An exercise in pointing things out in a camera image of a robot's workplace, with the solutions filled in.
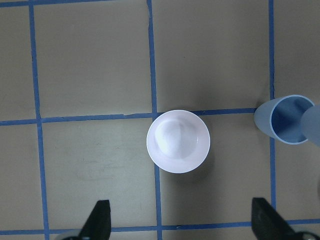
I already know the blue cup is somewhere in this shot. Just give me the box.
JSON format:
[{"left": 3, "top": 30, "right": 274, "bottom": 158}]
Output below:
[
  {"left": 301, "top": 105, "right": 320, "bottom": 147},
  {"left": 253, "top": 94, "right": 315, "bottom": 145}
]

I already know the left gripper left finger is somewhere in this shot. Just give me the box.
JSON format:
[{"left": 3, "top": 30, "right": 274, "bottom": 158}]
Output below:
[{"left": 75, "top": 200, "right": 111, "bottom": 240}]

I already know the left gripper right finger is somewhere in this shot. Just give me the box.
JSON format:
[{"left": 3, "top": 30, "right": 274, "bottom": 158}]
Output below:
[{"left": 251, "top": 197, "right": 300, "bottom": 240}]

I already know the pink bowl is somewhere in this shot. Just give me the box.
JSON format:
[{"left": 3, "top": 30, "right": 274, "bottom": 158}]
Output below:
[{"left": 146, "top": 110, "right": 211, "bottom": 174}]

